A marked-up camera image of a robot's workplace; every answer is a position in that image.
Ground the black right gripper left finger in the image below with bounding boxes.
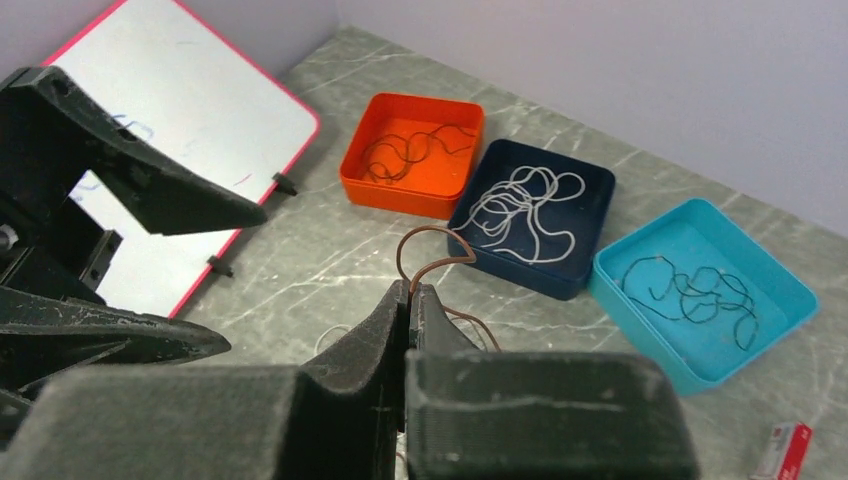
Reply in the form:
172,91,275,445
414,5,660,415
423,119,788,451
1,280,408,479

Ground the dark blue plastic bin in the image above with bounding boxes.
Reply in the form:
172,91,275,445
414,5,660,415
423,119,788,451
448,139,616,300

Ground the orange plastic bin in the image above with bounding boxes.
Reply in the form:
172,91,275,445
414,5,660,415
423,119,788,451
339,92,485,220

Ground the pink framed whiteboard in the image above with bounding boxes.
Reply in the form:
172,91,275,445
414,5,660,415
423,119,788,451
48,0,320,317

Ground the red white small card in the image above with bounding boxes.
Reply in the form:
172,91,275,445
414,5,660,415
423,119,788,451
748,422,813,480

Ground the black thin cable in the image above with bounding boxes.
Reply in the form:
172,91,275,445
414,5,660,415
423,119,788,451
620,254,761,352

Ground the teal plastic bin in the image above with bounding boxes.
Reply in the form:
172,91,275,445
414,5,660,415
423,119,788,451
588,198,819,395

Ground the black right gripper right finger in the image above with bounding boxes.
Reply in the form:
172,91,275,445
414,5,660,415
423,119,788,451
405,284,701,479

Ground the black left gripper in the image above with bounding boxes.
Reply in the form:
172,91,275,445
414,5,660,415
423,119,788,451
1,66,267,398

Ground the black whiteboard clip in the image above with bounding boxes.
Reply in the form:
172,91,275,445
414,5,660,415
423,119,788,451
206,255,234,278
273,172,298,197

